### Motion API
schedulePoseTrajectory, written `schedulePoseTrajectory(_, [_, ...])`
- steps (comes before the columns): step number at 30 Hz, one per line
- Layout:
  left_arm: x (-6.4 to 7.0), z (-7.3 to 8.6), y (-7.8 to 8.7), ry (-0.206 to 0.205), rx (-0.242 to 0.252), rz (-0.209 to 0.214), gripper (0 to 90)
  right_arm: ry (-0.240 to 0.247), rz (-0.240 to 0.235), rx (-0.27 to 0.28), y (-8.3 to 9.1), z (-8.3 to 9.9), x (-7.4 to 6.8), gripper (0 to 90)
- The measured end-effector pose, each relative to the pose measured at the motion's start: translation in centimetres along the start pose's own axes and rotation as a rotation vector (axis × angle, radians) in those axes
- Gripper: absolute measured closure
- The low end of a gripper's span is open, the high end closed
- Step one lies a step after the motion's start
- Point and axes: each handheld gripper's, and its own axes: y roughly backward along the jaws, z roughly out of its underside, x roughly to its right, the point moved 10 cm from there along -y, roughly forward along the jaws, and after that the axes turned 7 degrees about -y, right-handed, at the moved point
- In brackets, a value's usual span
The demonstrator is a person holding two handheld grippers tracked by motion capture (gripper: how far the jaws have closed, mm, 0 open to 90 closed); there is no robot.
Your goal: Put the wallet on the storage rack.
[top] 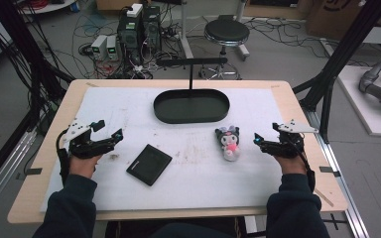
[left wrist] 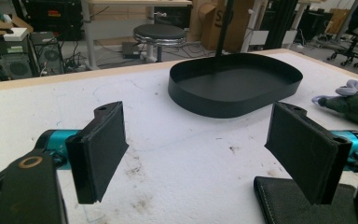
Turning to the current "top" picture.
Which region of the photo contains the person's left hand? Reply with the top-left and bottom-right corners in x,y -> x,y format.
68,153 -> 104,179

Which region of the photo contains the black tape strip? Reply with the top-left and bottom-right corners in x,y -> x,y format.
15,167 -> 44,181
318,166 -> 342,179

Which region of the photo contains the brown cardboard box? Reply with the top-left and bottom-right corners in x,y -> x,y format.
305,0 -> 365,42

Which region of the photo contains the black flat wallet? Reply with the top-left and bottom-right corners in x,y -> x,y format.
125,143 -> 174,187

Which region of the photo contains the black metal frame post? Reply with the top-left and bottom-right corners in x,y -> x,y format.
0,0 -> 75,133
292,0 -> 381,144

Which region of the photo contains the black round stool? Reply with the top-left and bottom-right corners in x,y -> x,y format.
198,18 -> 251,81

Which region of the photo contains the tangle of floor cables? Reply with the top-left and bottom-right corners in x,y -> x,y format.
244,16 -> 331,60

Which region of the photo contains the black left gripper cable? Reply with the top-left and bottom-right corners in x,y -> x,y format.
56,129 -> 71,186

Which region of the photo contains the black oval tray with stand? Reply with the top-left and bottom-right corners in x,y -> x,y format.
152,57 -> 231,125

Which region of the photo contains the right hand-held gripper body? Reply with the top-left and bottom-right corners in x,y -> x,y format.
262,119 -> 319,160

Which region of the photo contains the white table mat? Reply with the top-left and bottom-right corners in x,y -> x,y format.
39,86 -> 316,213

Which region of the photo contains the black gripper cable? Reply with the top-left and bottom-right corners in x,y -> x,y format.
56,129 -> 71,186
291,133 -> 317,194

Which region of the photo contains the wooden table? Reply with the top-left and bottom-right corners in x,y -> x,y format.
7,78 -> 349,225

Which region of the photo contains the grey power supply unit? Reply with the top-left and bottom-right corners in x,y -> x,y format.
105,35 -> 119,61
90,34 -> 109,61

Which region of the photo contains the white box on tower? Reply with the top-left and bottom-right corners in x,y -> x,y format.
125,3 -> 144,19

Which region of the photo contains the grey and pink plush toy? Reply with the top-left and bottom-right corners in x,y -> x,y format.
214,125 -> 242,163

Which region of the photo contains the person's right hand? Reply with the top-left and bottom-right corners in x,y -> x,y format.
274,155 -> 308,177

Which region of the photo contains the white platform board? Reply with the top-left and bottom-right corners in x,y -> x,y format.
336,64 -> 381,138

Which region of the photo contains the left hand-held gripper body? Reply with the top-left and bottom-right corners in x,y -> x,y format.
61,118 -> 114,160

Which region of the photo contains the black computer tower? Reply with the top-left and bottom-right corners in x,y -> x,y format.
116,11 -> 144,63
142,5 -> 163,53

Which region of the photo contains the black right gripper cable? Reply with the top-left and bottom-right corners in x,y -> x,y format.
291,133 -> 317,194

